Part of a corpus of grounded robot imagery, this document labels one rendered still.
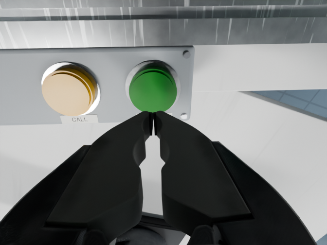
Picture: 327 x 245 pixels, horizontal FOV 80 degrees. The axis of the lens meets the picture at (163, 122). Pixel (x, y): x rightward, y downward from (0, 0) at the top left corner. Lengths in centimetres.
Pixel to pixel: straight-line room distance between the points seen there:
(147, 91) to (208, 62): 14
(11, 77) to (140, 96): 11
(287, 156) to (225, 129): 14
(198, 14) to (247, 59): 14
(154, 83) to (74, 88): 6
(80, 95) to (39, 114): 5
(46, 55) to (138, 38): 7
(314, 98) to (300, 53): 126
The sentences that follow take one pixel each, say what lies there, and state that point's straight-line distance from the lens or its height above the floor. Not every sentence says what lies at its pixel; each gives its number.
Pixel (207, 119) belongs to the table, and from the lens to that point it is 31.
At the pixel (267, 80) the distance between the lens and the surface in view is 32.
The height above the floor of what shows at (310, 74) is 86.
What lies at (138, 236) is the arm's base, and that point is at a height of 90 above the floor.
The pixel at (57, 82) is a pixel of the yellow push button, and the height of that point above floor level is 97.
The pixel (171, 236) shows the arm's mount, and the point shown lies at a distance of 49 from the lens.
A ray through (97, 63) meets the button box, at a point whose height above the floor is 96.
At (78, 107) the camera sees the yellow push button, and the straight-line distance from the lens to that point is 18.
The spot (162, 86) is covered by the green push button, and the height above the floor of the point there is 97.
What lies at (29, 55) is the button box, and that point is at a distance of 19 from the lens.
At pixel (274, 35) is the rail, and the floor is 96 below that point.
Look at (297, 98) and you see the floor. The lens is 152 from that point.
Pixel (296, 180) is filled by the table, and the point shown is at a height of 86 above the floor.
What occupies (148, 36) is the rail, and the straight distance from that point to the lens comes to 16.
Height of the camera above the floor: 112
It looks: 60 degrees down
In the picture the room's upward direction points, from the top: 176 degrees clockwise
